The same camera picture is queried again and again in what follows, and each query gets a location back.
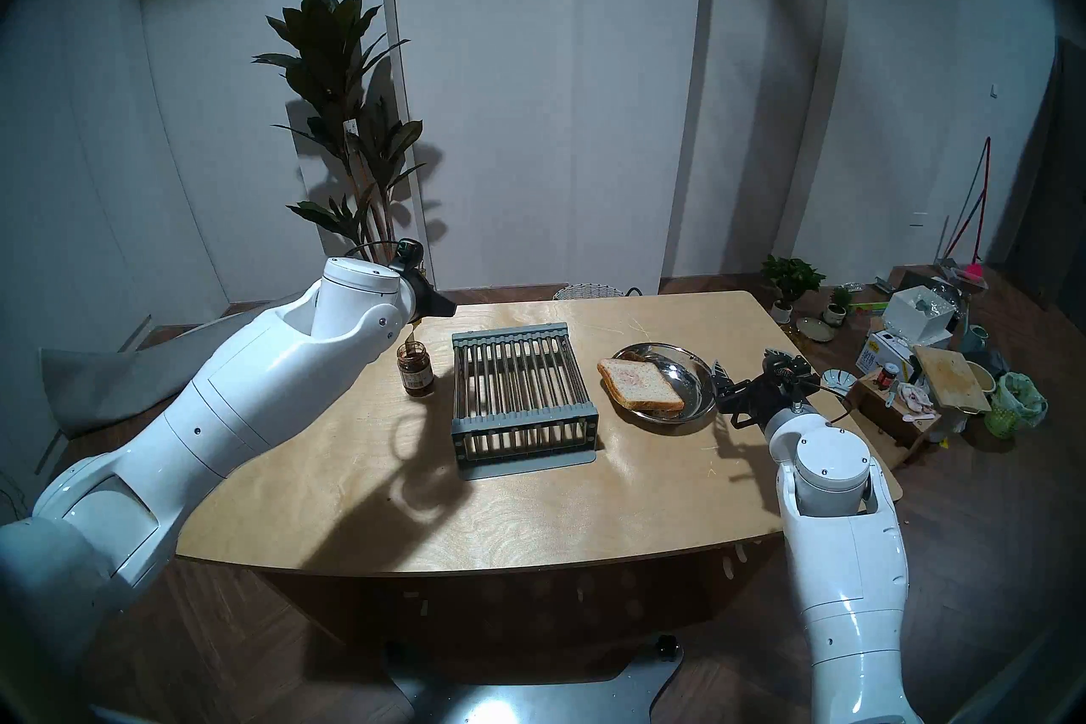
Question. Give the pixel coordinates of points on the green plastic stick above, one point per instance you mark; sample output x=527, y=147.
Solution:
x=871, y=304

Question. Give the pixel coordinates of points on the glass jam jar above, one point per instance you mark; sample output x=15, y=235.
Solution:
x=416, y=379

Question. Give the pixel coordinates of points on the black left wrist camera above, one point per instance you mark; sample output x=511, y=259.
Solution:
x=410, y=256

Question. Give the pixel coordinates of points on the slice of bread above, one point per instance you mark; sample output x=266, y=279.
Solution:
x=640, y=383

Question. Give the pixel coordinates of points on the green mesh bag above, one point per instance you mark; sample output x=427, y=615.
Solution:
x=1016, y=404

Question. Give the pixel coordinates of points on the pink dustpan brush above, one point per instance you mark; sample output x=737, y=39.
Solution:
x=969, y=278

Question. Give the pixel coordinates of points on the cream round pot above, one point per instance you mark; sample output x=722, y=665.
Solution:
x=982, y=379

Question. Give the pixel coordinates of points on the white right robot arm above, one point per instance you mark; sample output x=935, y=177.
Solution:
x=848, y=561

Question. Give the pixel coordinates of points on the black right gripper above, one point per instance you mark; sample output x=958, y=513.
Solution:
x=751, y=402

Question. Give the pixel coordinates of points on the white open box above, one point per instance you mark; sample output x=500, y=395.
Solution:
x=916, y=324

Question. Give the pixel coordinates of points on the white pink crumpled cloth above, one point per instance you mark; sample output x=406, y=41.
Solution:
x=918, y=397

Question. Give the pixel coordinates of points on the white and yellow carton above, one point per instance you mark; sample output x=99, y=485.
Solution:
x=878, y=353

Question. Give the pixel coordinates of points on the pale ceramic plate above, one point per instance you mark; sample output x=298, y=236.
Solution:
x=814, y=329

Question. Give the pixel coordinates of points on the tall potted plant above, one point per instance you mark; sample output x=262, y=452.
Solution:
x=327, y=44

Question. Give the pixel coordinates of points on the bushy small potted plant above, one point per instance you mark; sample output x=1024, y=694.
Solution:
x=791, y=277

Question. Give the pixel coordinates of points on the tiny potted plant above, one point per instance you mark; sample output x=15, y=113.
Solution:
x=836, y=302

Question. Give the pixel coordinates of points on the shiny metal plate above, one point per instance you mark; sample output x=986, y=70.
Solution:
x=679, y=370

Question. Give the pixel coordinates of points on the grey dish rack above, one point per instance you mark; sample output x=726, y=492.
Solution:
x=509, y=332

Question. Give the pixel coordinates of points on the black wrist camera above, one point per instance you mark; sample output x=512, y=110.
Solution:
x=410, y=256
x=793, y=374

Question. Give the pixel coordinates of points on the white plastic spoon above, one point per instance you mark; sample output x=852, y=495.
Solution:
x=920, y=417

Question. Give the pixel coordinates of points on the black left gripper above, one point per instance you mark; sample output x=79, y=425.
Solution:
x=433, y=302

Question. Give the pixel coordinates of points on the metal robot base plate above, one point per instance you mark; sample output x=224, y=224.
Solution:
x=526, y=701

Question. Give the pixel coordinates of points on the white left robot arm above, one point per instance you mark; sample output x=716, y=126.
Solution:
x=212, y=408

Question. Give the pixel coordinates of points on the wooden cutting board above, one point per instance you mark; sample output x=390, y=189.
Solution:
x=950, y=379

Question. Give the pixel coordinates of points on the brown cardboard box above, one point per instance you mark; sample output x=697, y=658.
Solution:
x=891, y=421

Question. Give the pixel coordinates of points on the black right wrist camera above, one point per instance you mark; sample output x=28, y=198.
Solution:
x=793, y=374

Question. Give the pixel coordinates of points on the teal ceramic jug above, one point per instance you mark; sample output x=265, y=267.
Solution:
x=976, y=341

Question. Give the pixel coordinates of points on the patterned small plate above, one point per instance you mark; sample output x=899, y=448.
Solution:
x=838, y=379

